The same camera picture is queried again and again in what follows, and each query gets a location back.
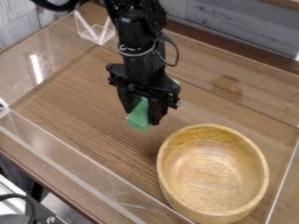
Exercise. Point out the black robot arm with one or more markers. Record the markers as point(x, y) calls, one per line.
point(138, 20)

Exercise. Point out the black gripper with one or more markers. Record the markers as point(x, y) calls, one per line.
point(140, 71)

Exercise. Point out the clear acrylic corner bracket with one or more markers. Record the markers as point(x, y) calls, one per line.
point(97, 34)

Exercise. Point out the green rectangular block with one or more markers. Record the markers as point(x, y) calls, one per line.
point(138, 118)

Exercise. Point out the brown wooden bowl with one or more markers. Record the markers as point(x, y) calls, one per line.
point(212, 173)

